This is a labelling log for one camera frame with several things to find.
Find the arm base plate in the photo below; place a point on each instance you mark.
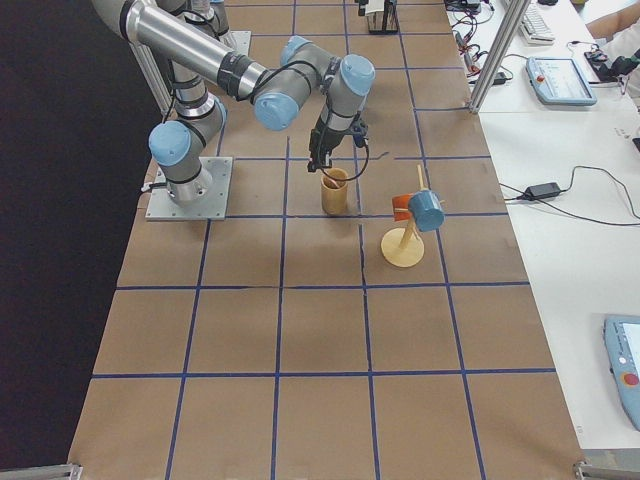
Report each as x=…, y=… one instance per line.
x=238, y=41
x=203, y=198

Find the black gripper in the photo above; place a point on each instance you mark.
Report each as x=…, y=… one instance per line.
x=324, y=139

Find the blue teach pendant near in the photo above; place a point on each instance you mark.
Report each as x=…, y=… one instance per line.
x=621, y=339

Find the person at desk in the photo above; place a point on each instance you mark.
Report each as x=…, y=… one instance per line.
x=619, y=56

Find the white keyboard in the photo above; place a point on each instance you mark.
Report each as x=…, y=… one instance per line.
x=533, y=27

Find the black wire mug rack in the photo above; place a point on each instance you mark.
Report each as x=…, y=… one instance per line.
x=380, y=15

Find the aluminium frame post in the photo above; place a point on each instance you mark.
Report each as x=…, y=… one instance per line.
x=502, y=41

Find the blue teach pendant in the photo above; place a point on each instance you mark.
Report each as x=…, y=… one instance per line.
x=621, y=339
x=559, y=81

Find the orange mug on stand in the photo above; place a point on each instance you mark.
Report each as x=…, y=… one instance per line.
x=400, y=206

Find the wooden mug tree stand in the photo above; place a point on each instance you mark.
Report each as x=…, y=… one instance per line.
x=403, y=247

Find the black power adapter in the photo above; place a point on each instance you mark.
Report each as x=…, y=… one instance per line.
x=542, y=191

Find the blue mug on stand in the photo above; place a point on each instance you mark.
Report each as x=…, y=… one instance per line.
x=426, y=210

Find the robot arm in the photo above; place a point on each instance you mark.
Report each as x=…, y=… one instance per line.
x=277, y=95

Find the blue teach pendant far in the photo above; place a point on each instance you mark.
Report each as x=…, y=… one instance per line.
x=559, y=81

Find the bamboo chopstick holder cup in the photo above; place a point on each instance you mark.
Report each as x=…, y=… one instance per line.
x=334, y=201

